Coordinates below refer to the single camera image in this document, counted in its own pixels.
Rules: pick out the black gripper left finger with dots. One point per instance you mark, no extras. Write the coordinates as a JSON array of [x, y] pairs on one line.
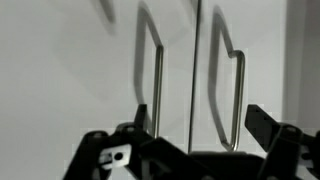
[[140, 117]]

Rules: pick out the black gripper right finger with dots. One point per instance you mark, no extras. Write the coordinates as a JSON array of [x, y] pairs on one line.
[[261, 126]]

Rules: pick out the metal adjacent door handle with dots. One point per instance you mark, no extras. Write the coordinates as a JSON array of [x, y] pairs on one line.
[[145, 22]]

